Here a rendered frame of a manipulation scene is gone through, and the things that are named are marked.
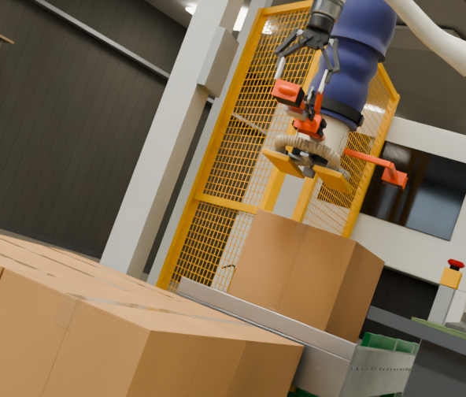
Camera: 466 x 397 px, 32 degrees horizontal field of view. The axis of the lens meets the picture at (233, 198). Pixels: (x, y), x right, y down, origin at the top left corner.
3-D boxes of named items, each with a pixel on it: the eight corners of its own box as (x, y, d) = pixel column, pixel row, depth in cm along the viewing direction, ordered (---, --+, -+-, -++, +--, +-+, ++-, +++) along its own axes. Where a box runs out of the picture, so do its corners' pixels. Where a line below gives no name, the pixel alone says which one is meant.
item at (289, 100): (276, 102, 241) (282, 87, 242) (299, 109, 239) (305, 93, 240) (271, 94, 233) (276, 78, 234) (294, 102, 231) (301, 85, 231)
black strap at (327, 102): (305, 116, 308) (308, 105, 308) (363, 133, 302) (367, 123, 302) (294, 99, 287) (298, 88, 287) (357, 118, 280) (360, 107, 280)
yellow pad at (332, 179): (326, 187, 308) (331, 174, 308) (351, 194, 305) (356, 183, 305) (312, 169, 275) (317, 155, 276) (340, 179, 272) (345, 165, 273)
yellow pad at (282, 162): (279, 172, 313) (284, 159, 313) (304, 179, 310) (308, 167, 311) (260, 153, 281) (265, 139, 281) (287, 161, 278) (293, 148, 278)
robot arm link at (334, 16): (316, 3, 244) (309, 21, 244) (312, -10, 236) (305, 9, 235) (345, 10, 242) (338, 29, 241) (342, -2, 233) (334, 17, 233)
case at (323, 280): (269, 317, 360) (300, 232, 362) (353, 350, 344) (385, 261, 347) (220, 308, 304) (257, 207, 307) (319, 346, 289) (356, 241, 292)
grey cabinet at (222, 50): (210, 95, 412) (231, 41, 415) (220, 98, 410) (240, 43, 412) (195, 83, 394) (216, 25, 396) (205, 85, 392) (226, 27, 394)
